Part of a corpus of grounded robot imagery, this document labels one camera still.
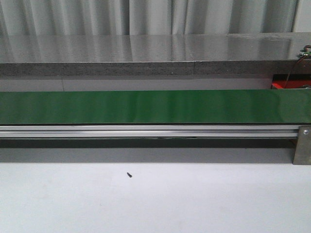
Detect grey stone counter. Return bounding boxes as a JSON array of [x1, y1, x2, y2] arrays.
[[0, 33, 311, 76]]

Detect green conveyor belt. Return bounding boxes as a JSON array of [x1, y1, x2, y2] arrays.
[[0, 89, 311, 125]]

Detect red bin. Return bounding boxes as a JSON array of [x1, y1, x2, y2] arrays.
[[271, 74, 311, 89]]

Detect green circuit board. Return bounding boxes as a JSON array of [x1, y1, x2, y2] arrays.
[[297, 48, 311, 59]]

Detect grey curtain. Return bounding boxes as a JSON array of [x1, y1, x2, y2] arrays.
[[0, 0, 298, 36]]

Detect aluminium conveyor rail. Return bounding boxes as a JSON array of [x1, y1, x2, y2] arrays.
[[0, 125, 300, 138]]

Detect steel conveyor bracket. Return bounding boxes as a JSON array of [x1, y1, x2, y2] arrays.
[[293, 125, 311, 165]]

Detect red and black wires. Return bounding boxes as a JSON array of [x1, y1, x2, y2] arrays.
[[284, 45, 311, 90]]

